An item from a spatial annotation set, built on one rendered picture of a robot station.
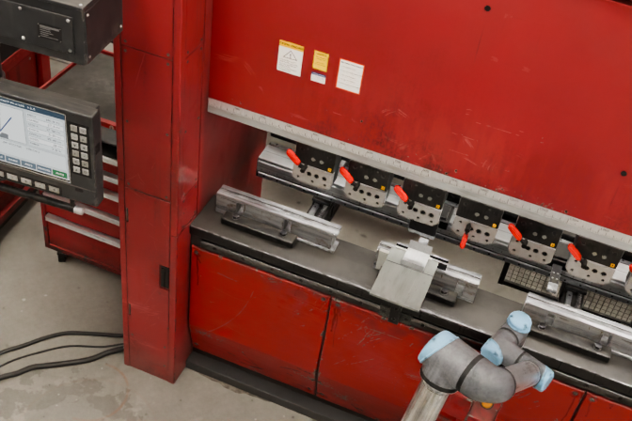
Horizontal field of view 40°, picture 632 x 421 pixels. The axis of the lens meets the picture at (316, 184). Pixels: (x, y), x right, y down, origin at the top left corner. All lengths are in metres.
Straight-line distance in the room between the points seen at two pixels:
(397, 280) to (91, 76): 1.71
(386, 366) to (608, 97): 1.41
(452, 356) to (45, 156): 1.40
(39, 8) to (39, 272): 2.09
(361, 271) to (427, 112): 0.75
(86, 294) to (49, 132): 1.66
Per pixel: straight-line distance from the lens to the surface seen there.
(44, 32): 2.59
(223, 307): 3.56
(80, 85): 3.90
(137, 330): 3.77
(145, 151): 3.08
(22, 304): 4.29
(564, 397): 3.30
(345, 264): 3.25
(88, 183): 2.81
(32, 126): 2.78
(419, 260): 3.14
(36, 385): 3.97
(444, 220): 3.31
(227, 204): 3.35
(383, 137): 2.88
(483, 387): 2.34
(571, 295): 3.44
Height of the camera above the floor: 3.13
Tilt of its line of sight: 39 degrees down
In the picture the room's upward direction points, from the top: 9 degrees clockwise
